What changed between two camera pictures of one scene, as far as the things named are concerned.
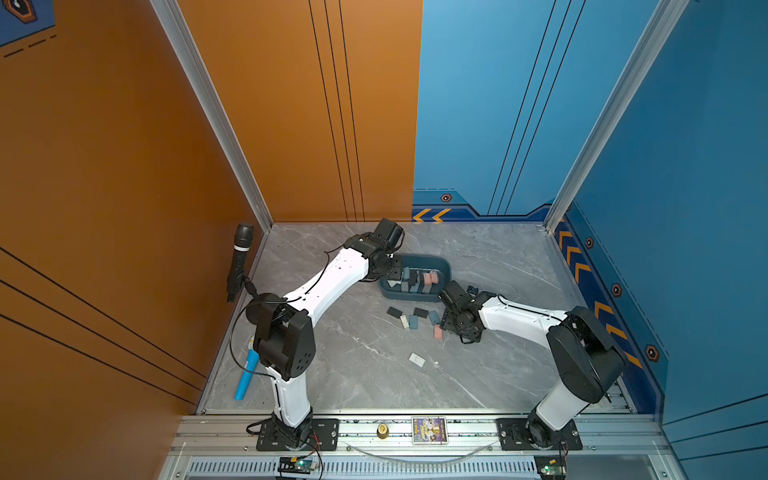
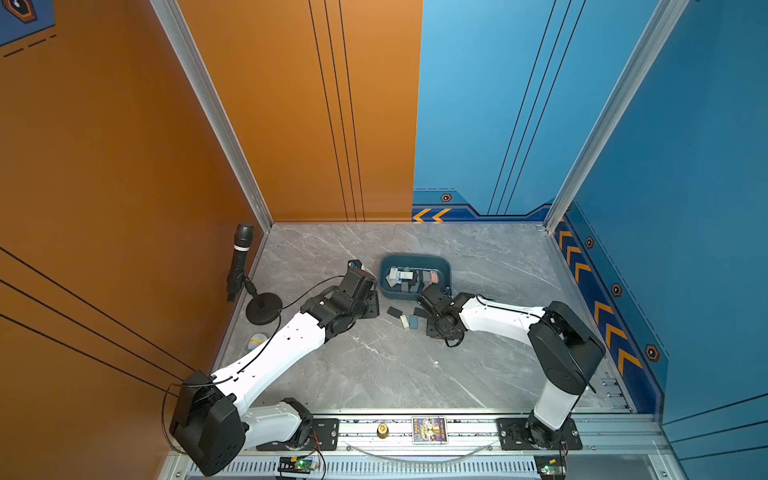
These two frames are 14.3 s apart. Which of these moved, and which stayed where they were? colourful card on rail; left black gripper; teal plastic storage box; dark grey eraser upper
Moved: left black gripper
Stayed: colourful card on rail; dark grey eraser upper; teal plastic storage box
